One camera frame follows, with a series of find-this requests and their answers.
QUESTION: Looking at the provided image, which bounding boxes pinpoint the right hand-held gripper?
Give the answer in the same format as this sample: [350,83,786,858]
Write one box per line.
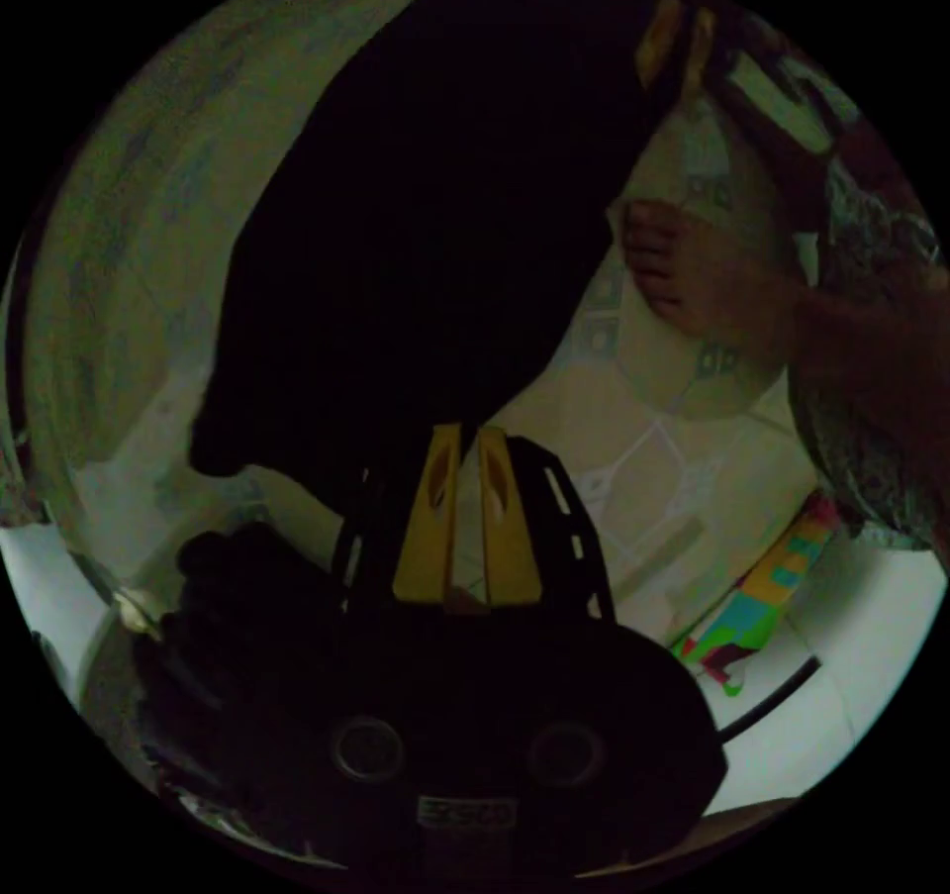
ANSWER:
[636,0,864,161]

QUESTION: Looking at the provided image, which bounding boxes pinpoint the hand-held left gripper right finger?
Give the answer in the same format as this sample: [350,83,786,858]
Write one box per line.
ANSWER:
[477,427,544,607]

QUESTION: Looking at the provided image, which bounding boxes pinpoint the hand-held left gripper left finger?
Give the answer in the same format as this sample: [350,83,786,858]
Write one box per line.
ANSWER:
[391,423,463,604]

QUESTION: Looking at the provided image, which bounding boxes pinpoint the black shorts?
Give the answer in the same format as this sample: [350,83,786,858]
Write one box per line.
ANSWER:
[188,0,673,513]

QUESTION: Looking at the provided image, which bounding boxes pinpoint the person's right hand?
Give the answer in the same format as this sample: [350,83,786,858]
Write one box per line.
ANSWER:
[768,140,836,290]

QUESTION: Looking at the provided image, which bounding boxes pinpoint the colourful patterned mat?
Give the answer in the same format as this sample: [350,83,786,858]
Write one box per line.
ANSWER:
[670,491,836,698]

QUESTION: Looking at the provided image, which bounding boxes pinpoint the bed with woven mat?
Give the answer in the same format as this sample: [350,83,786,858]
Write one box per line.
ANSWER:
[20,0,454,539]

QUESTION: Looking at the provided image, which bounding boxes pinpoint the black cable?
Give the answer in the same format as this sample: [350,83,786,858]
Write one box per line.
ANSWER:
[720,654,823,745]

